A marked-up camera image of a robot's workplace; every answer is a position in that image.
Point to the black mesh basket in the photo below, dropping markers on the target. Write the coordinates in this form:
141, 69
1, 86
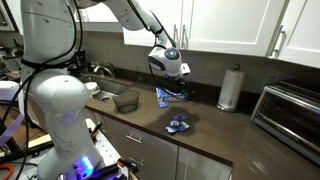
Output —
126, 101

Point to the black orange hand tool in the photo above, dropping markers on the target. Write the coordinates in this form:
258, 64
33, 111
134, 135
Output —
96, 130

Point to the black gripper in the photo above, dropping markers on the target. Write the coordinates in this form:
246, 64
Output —
175, 83

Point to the blue snack packet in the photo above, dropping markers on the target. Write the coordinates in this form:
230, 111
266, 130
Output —
163, 104
184, 126
180, 117
172, 127

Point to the white perforated robot table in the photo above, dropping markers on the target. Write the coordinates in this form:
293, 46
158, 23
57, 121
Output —
108, 150

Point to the white paper towel roll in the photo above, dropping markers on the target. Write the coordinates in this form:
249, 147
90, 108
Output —
230, 86

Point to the blue snack box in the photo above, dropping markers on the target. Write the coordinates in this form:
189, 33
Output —
168, 100

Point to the chrome faucet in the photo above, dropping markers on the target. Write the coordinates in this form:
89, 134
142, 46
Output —
103, 70

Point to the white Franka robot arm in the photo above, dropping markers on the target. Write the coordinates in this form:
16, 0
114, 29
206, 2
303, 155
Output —
56, 100

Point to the wooden board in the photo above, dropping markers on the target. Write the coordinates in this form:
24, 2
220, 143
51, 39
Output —
39, 141

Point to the kitchen base cabinet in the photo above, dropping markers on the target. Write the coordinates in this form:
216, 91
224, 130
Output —
156, 156

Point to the red black pliers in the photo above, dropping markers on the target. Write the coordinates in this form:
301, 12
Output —
128, 164

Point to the white bowl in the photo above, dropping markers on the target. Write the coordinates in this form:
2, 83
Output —
92, 88

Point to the white upper cabinets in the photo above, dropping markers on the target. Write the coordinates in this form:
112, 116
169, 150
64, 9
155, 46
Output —
230, 23

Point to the silver toaster oven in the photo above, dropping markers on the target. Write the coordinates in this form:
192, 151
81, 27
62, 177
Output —
286, 116

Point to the steel kitchen sink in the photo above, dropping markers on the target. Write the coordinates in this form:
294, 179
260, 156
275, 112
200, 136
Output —
113, 87

